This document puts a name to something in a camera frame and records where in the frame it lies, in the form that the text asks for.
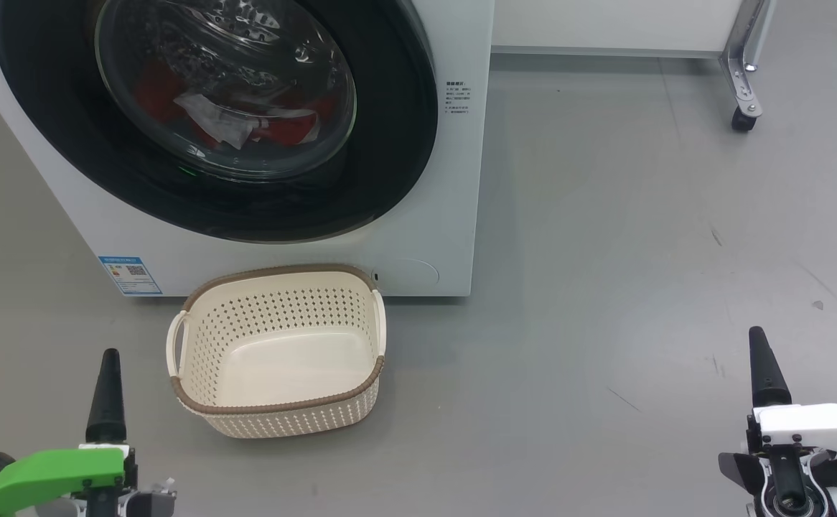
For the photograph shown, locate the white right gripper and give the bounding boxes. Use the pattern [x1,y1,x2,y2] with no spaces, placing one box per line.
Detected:
[719,326,837,517]

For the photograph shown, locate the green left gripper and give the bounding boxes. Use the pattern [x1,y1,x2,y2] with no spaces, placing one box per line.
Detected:
[0,349,177,517]

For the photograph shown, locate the red garment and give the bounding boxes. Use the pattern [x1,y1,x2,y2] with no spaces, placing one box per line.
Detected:
[135,61,337,148]

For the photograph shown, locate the grey washing machine door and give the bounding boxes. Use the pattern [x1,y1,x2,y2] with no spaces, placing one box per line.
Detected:
[0,0,439,243]

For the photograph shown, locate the cream perforated laundry basket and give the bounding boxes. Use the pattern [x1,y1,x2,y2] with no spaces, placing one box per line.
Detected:
[167,264,388,439]

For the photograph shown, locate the white front-load washing machine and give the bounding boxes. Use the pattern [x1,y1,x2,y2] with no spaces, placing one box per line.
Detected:
[0,0,495,297]

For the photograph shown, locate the blue energy label sticker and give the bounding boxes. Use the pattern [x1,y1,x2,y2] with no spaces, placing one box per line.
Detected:
[98,256,162,296]

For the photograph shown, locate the metal partition leg with caster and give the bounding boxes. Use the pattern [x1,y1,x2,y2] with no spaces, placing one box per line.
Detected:
[720,0,771,132]

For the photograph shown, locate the white partition panel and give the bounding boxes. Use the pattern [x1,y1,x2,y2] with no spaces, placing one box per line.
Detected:
[492,0,775,58]

